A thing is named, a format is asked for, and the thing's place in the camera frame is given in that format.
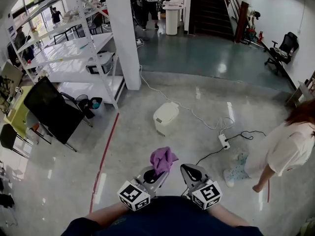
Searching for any white metal shelving rack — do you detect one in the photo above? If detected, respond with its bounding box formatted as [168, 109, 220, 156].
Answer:
[7, 0, 126, 110]

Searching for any black stool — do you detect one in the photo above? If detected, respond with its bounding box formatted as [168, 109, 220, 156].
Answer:
[0, 124, 33, 157]

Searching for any black mesh-back chair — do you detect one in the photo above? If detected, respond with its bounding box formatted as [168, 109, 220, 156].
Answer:
[24, 77, 93, 152]

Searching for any person's right forearm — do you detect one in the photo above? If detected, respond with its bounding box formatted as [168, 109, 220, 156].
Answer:
[209, 204, 249, 227]

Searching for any black armrest office chair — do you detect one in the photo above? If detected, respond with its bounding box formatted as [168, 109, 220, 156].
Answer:
[264, 32, 300, 76]

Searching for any white power cable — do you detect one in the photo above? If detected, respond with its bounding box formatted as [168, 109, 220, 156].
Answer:
[139, 65, 234, 135]

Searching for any cream lidded bin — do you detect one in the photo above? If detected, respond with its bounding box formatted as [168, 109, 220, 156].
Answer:
[153, 101, 180, 137]

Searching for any green table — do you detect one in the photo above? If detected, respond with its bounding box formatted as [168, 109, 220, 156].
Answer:
[3, 86, 34, 138]

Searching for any grey metal table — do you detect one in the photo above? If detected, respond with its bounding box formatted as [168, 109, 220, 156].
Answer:
[285, 71, 315, 108]

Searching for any wooden stair post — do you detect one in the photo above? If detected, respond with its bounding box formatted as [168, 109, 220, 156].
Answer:
[235, 1, 249, 44]

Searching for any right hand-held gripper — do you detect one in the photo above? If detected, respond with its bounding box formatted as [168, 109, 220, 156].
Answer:
[180, 164, 223, 210]

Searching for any purple cloth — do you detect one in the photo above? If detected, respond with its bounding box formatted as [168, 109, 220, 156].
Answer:
[150, 146, 180, 176]

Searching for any dark staircase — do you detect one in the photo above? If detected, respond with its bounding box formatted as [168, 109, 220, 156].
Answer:
[189, 0, 237, 42]

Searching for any black power cable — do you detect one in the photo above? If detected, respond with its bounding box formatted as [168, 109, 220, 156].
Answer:
[225, 130, 267, 142]
[195, 146, 226, 166]

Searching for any person's left forearm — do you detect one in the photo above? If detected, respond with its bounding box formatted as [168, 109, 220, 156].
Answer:
[86, 202, 130, 228]

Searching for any person's dark blue shirt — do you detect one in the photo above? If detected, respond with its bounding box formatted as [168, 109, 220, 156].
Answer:
[61, 195, 264, 236]

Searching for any white black printer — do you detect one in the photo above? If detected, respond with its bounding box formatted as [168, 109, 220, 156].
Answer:
[86, 51, 115, 75]

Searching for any white power strip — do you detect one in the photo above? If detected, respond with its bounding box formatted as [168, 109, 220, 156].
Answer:
[218, 134, 231, 150]

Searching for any white pedestal table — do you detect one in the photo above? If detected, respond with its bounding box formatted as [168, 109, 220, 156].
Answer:
[162, 3, 185, 36]

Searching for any white waste bin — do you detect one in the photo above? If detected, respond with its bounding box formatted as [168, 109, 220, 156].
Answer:
[89, 97, 106, 118]

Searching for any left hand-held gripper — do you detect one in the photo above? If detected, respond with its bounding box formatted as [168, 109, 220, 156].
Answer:
[117, 166, 170, 211]

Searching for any potted plant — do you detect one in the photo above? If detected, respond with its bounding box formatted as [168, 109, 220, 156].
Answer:
[0, 75, 15, 113]

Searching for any black wire waste basket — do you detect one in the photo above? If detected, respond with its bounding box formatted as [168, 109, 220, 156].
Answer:
[75, 94, 95, 119]

